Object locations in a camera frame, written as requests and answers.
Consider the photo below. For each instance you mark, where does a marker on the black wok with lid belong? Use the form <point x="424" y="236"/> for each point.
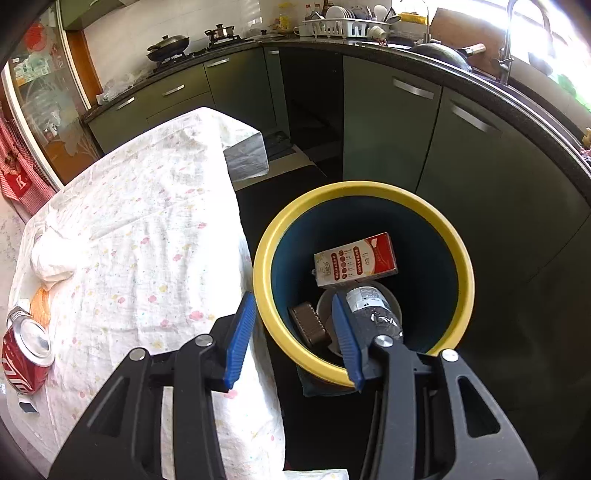
<point x="167" y="47"/>

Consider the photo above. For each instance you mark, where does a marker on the white paper towel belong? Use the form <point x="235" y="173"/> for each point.
<point x="53" y="258"/>

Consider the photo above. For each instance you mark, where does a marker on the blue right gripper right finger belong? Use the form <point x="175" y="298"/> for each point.
<point x="345" y="328"/>

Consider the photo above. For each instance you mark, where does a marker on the red soda can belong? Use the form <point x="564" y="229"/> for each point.
<point x="27" y="353"/>

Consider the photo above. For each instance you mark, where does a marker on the dark pan in sink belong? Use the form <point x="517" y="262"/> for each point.
<point x="457" y="57"/>

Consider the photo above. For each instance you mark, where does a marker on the glass sliding door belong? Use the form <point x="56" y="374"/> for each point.
<point x="47" y="101"/>

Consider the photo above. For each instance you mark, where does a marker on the small pot on stove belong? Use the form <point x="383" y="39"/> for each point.
<point x="220" y="33"/>

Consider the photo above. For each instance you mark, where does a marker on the chrome kitchen faucet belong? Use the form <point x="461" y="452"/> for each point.
<point x="505" y="60"/>

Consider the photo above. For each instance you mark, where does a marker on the clear crushed plastic bottle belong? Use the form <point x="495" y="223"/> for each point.
<point x="375" y="311"/>

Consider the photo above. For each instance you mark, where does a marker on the yellow rimmed blue trash bin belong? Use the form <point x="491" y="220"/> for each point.
<point x="434" y="286"/>

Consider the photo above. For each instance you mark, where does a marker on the white dish rack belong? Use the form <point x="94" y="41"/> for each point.
<point x="358" y="22"/>

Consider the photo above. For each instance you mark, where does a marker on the clear plastic bag on counter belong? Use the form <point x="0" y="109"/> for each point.
<point x="114" y="87"/>

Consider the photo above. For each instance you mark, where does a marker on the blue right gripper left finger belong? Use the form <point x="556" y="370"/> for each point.
<point x="236" y="340"/>

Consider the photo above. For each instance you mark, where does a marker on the green lower kitchen cabinets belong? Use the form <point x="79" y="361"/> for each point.
<point x="508" y="174"/>

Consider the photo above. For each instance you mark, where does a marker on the small brown box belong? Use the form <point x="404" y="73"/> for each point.
<point x="309" y="324"/>

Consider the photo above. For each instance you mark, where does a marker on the red checkered apron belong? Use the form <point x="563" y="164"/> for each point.
<point x="20" y="182"/>

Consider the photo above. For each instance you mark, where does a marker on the red white milk carton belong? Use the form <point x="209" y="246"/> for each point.
<point x="362" y="260"/>

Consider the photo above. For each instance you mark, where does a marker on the floral white tablecloth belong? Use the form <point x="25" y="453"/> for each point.
<point x="161" y="255"/>

